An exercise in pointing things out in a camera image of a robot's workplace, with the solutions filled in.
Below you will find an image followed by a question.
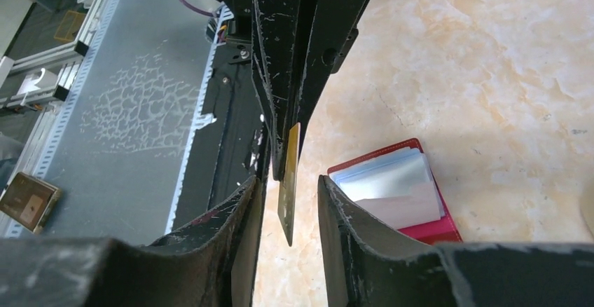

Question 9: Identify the white slotted cable duct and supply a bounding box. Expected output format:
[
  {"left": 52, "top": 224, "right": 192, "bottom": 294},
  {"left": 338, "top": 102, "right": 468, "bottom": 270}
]
[{"left": 1, "top": 0, "right": 229, "bottom": 244}]

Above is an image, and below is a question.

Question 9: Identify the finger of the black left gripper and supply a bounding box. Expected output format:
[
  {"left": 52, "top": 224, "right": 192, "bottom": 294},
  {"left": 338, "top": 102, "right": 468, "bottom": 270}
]
[
  {"left": 251, "top": 0, "right": 301, "bottom": 181},
  {"left": 297, "top": 0, "right": 366, "bottom": 148}
]

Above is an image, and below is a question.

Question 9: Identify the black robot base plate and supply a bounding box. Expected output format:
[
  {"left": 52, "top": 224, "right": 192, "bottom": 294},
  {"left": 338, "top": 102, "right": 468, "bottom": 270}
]
[{"left": 172, "top": 43, "right": 267, "bottom": 229}]

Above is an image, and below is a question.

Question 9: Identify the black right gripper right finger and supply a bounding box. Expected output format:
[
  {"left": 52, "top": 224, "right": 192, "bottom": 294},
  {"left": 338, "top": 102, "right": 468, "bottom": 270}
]
[{"left": 317, "top": 176, "right": 593, "bottom": 306}]

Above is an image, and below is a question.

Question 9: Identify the red card holder wallet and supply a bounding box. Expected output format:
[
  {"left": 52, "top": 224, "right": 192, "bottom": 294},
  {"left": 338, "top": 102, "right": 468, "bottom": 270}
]
[{"left": 327, "top": 138, "right": 462, "bottom": 245}]

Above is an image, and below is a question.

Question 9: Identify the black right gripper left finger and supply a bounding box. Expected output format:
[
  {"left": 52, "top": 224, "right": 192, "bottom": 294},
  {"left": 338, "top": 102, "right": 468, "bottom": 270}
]
[{"left": 1, "top": 176, "right": 263, "bottom": 306}]

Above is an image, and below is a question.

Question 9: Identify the small brown box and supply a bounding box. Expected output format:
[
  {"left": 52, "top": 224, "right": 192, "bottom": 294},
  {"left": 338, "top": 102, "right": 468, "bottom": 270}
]
[{"left": 1, "top": 172, "right": 62, "bottom": 235}]

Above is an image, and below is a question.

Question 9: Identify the aluminium frame rail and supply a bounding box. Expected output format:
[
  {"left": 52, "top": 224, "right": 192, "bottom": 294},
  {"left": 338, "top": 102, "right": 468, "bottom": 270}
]
[{"left": 0, "top": 40, "right": 89, "bottom": 157}]

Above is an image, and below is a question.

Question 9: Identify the beige oval card tray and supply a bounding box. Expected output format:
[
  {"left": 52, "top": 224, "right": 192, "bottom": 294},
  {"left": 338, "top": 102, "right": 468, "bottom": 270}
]
[{"left": 579, "top": 187, "right": 594, "bottom": 236}]

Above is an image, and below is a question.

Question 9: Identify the gold credit card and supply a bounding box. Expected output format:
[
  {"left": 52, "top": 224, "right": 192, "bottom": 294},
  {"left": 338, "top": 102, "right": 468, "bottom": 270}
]
[{"left": 277, "top": 123, "right": 301, "bottom": 247}]

